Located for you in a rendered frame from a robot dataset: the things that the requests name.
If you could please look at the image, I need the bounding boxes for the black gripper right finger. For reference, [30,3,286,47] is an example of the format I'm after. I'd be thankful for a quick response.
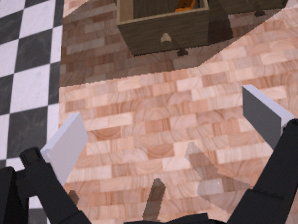
[226,84,298,224]

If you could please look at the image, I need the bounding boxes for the orange nine-volt battery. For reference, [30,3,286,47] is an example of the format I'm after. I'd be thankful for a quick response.
[175,0,195,12]

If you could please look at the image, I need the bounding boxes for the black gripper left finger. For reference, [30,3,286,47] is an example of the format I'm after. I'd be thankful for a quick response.
[0,112,92,224]

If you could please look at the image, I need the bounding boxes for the brown wooden drawer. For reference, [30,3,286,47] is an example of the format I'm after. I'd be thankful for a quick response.
[207,0,284,16]
[116,0,209,55]

